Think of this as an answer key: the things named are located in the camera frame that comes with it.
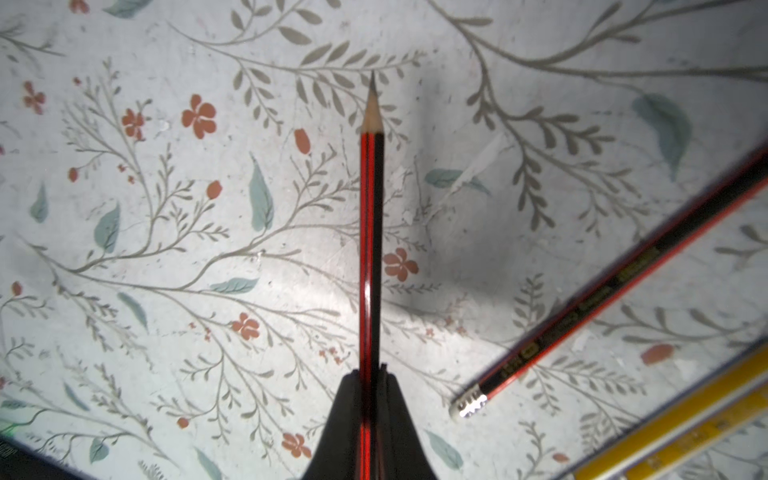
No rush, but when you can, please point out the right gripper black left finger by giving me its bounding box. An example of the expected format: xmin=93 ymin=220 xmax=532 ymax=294
xmin=303 ymin=370 xmax=362 ymax=480

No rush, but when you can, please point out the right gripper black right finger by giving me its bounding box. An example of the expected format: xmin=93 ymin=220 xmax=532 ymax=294
xmin=377 ymin=364 xmax=437 ymax=480

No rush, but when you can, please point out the blue red pencil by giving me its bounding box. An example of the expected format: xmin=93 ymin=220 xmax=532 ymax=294
xmin=449 ymin=145 xmax=767 ymax=418

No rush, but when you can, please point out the gold pencil upper right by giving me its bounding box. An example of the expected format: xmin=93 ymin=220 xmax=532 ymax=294
xmin=622 ymin=385 xmax=767 ymax=480

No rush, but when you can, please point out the gold pencil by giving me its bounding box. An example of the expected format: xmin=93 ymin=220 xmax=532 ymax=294
xmin=622 ymin=385 xmax=767 ymax=480
xmin=563 ymin=339 xmax=767 ymax=479

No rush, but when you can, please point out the gold pencil middle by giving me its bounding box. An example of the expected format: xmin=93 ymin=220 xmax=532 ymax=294
xmin=563 ymin=339 xmax=767 ymax=479

